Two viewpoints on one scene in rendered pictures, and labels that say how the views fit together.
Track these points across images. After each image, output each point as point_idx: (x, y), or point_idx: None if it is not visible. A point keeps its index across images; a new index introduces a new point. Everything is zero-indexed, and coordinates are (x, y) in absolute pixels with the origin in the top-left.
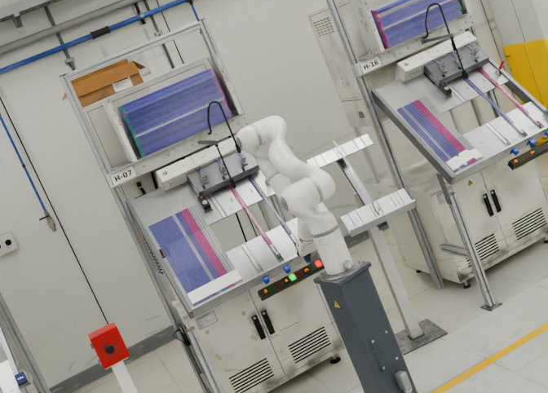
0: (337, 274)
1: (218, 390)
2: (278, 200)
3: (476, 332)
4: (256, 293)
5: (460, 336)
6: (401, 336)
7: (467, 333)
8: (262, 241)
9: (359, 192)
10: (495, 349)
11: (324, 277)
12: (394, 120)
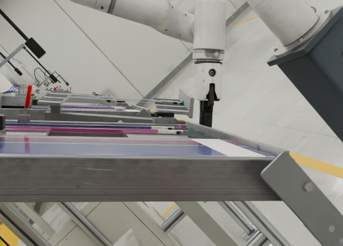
0: (318, 18)
1: None
2: (11, 207)
3: (294, 219)
4: None
5: (293, 232)
6: None
7: (291, 228)
8: (142, 134)
9: (121, 117)
10: (338, 185)
11: (316, 26)
12: (34, 118)
